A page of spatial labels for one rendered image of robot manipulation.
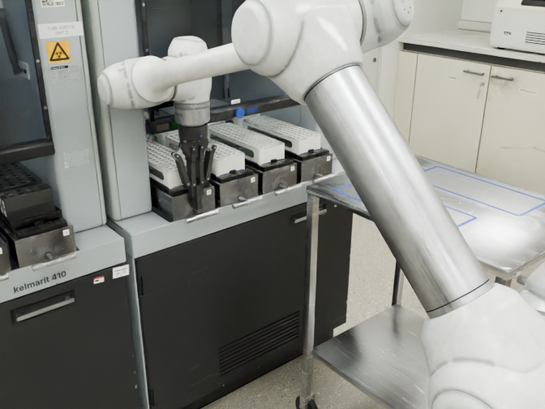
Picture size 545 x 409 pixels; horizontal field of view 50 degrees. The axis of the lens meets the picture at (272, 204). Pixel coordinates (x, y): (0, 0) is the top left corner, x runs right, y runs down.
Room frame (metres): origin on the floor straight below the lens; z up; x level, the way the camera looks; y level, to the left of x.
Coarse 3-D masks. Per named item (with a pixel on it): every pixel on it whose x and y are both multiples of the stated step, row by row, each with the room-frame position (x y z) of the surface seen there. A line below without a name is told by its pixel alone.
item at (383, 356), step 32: (320, 192) 1.44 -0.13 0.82; (352, 192) 1.44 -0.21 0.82; (448, 192) 1.44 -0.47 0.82; (480, 192) 1.44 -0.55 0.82; (512, 192) 1.44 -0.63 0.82; (480, 224) 1.25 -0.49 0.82; (512, 224) 1.25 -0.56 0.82; (544, 224) 1.25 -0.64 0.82; (480, 256) 1.09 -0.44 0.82; (512, 256) 1.09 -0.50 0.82; (544, 256) 1.12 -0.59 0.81; (384, 320) 1.64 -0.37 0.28; (416, 320) 1.64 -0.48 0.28; (320, 352) 1.47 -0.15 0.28; (352, 352) 1.47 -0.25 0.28; (384, 352) 1.47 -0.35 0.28; (416, 352) 1.47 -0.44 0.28; (352, 384) 1.34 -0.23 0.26; (384, 384) 1.33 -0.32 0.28; (416, 384) 1.33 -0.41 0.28
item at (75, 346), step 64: (64, 0) 1.38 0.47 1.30; (64, 64) 1.37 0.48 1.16; (64, 128) 1.36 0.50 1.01; (64, 192) 1.34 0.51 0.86; (0, 320) 1.14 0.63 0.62; (64, 320) 1.23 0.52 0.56; (128, 320) 1.33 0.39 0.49; (0, 384) 1.12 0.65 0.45; (64, 384) 1.21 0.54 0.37; (128, 384) 1.32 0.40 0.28
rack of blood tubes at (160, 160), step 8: (152, 144) 1.70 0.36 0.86; (160, 144) 1.70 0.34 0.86; (152, 152) 1.63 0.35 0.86; (160, 152) 1.63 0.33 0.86; (168, 152) 1.64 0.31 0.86; (152, 160) 1.57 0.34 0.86; (160, 160) 1.57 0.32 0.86; (168, 160) 1.56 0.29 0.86; (184, 160) 1.57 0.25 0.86; (152, 168) 1.64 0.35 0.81; (160, 168) 1.50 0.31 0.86; (168, 168) 1.50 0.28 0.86; (176, 168) 1.49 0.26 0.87; (152, 176) 1.54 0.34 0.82; (160, 176) 1.58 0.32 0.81; (168, 176) 1.47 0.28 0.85; (176, 176) 1.48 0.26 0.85; (168, 184) 1.47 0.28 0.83; (176, 184) 1.48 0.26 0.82
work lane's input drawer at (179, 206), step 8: (152, 184) 1.53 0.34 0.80; (160, 184) 1.50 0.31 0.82; (208, 184) 1.51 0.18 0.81; (152, 192) 1.51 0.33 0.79; (160, 192) 1.48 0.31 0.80; (168, 192) 1.46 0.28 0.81; (176, 192) 1.44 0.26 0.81; (184, 192) 1.46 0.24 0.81; (208, 192) 1.50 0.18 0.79; (152, 200) 1.51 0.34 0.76; (160, 200) 1.48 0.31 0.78; (168, 200) 1.44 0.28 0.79; (176, 200) 1.44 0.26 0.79; (184, 200) 1.45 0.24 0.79; (208, 200) 1.50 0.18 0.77; (168, 208) 1.45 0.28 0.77; (176, 208) 1.44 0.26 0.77; (184, 208) 1.45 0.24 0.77; (192, 208) 1.47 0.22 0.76; (208, 208) 1.50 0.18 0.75; (176, 216) 1.43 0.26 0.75; (184, 216) 1.45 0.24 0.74; (200, 216) 1.43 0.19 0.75; (208, 216) 1.45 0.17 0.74
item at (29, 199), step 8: (24, 192) 1.28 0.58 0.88; (32, 192) 1.28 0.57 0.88; (40, 192) 1.29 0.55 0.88; (48, 192) 1.30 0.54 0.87; (8, 200) 1.25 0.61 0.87; (16, 200) 1.26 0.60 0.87; (24, 200) 1.27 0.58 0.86; (32, 200) 1.28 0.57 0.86; (40, 200) 1.29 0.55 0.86; (48, 200) 1.30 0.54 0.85; (8, 208) 1.24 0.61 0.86; (16, 208) 1.26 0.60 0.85; (24, 208) 1.27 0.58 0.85; (32, 208) 1.28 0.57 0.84; (40, 208) 1.29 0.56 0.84; (48, 208) 1.30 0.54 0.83; (8, 216) 1.24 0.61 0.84; (16, 216) 1.25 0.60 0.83; (24, 216) 1.26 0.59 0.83; (32, 216) 1.28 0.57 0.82
